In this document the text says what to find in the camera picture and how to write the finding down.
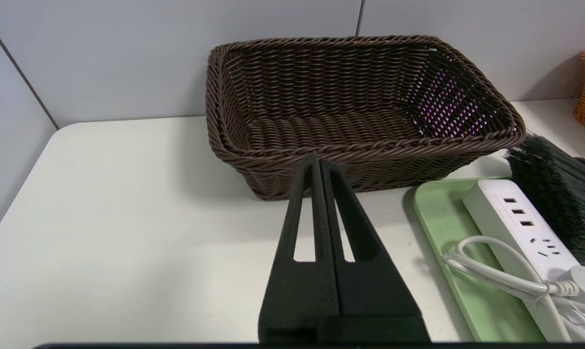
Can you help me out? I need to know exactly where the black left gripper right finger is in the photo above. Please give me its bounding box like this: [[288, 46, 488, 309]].
[[319, 159, 431, 344]]

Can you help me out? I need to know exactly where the grey brush with green handle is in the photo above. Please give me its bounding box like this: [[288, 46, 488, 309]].
[[505, 134, 585, 265]]

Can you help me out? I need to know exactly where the white power strip with cord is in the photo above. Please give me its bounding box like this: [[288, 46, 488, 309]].
[[443, 179, 585, 343]]

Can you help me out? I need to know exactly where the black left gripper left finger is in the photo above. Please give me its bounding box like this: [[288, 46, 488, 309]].
[[257, 152, 340, 344]]

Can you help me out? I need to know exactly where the dark brown wicker basket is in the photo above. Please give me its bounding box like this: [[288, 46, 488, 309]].
[[205, 35, 526, 201]]

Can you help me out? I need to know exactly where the light green plastic tray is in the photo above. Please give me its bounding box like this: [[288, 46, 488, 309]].
[[412, 177, 585, 343]]

